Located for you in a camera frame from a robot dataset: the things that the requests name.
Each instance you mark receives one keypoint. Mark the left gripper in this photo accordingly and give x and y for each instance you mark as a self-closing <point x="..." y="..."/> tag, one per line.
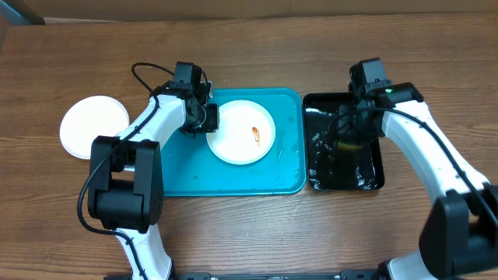
<point x="213" y="124"/>

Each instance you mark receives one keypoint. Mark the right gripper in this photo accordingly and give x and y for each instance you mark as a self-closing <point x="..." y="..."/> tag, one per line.
<point x="348" y="131"/>

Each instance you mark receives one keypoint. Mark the green and yellow sponge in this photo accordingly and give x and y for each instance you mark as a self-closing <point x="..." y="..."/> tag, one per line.
<point x="348" y="146"/>

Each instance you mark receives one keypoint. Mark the white plate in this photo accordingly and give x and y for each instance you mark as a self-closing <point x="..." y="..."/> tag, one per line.
<point x="89" y="118"/>
<point x="245" y="135"/>

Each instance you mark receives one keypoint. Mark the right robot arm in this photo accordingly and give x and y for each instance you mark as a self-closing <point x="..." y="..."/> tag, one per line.
<point x="460" y="234"/>

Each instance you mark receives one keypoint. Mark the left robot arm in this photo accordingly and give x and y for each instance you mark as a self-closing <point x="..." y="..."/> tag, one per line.
<point x="123" y="194"/>

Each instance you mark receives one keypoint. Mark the black rectangular tray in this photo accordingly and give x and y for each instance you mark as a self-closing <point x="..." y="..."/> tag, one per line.
<point x="331" y="166"/>

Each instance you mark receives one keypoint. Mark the teal plastic tray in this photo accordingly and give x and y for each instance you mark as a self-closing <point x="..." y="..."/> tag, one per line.
<point x="191" y="169"/>

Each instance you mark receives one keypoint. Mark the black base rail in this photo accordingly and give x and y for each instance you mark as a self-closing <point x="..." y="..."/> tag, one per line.
<point x="347" y="274"/>

